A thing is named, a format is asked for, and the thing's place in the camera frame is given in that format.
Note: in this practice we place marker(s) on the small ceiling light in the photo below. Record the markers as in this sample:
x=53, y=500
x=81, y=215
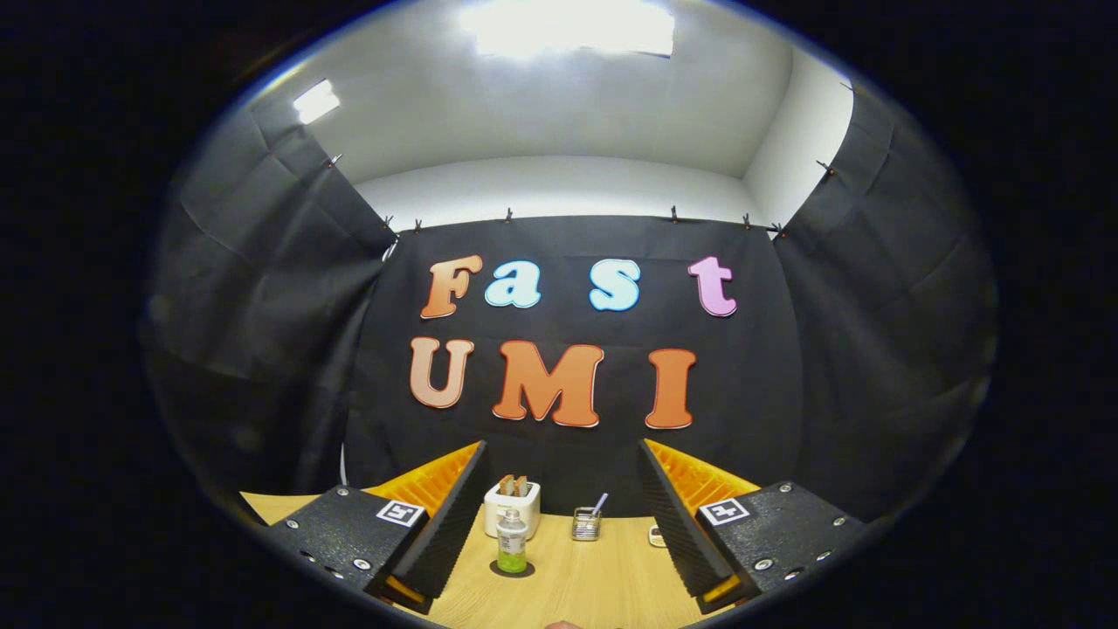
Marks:
x=316, y=101

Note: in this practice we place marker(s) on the thin white straw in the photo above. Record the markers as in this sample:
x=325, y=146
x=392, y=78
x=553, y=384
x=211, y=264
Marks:
x=599, y=502

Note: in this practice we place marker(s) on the metal mesh holder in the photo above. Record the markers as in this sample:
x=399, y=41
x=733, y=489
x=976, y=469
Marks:
x=585, y=526

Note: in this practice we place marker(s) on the small white snack dish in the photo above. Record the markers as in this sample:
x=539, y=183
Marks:
x=657, y=535

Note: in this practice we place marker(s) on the wooden table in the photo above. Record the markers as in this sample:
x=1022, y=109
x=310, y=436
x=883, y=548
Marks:
x=594, y=585

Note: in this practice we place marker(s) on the white toaster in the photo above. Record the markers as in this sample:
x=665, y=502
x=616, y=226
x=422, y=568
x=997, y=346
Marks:
x=531, y=511

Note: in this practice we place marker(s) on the clear juice bottle green label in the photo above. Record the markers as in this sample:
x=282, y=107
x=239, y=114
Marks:
x=512, y=546

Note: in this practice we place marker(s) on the large ceiling light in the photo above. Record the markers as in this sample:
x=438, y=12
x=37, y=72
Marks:
x=568, y=26

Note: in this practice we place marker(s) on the dark brown round coaster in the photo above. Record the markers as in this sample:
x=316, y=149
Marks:
x=524, y=570

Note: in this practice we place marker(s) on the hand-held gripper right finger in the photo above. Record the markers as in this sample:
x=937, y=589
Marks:
x=672, y=524

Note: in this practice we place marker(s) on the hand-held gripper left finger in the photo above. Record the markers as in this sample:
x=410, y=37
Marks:
x=450, y=515

